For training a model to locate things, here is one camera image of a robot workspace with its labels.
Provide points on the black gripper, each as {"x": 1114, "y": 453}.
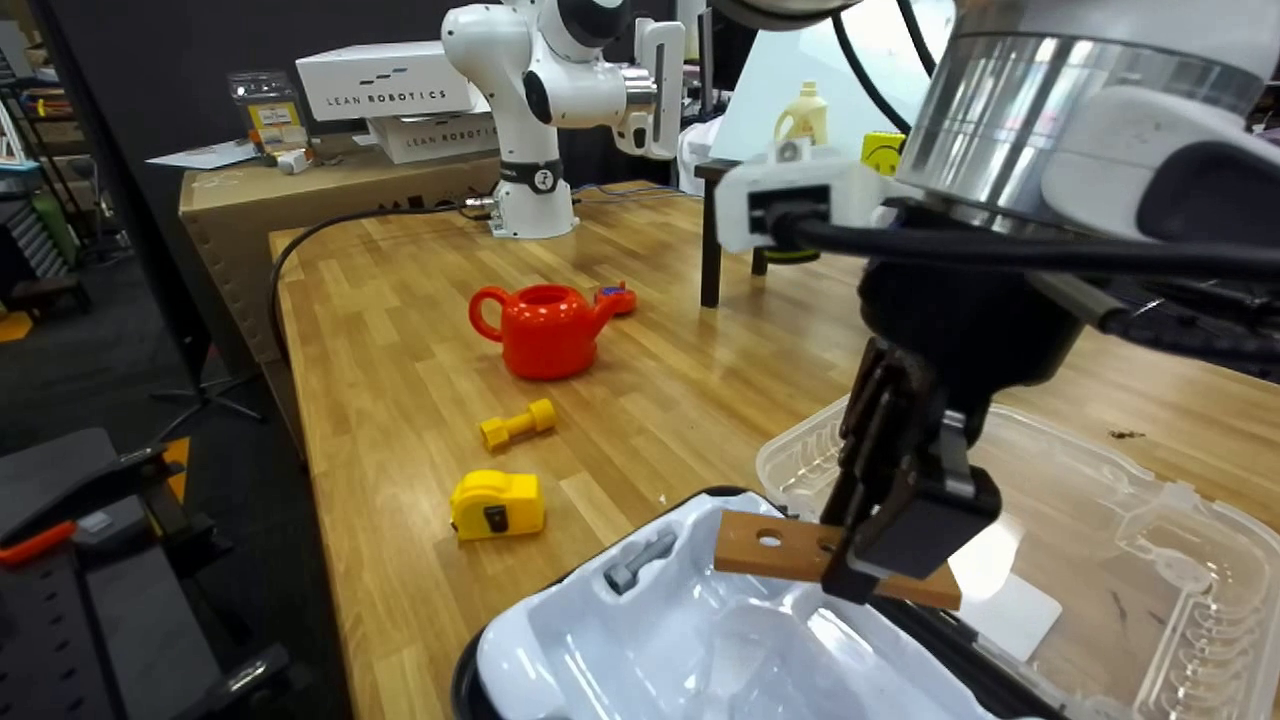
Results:
{"x": 905, "y": 489}

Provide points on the wooden plank with holes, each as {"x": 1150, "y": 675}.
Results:
{"x": 812, "y": 552}

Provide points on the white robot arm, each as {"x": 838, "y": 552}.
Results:
{"x": 1061, "y": 140}

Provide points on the white electronics box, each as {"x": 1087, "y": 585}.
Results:
{"x": 406, "y": 92}

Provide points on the cardboard box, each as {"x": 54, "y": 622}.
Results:
{"x": 230, "y": 219}

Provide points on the yellow smiley block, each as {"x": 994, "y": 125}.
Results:
{"x": 881, "y": 149}

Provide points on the grey toy piece in case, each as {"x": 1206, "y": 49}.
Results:
{"x": 627, "y": 571}

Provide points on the black toy tool case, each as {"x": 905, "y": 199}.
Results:
{"x": 1124, "y": 599}

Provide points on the yellow detergent bottle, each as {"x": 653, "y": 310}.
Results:
{"x": 800, "y": 125}

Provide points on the yellow toy bolt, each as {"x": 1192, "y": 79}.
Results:
{"x": 511, "y": 430}

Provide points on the red toy watering can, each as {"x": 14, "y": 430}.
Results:
{"x": 546, "y": 328}

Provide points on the yellow toy tape measure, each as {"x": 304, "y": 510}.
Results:
{"x": 498, "y": 500}

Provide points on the black equipment cart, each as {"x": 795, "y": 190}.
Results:
{"x": 92, "y": 593}

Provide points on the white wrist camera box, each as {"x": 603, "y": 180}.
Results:
{"x": 753, "y": 199}

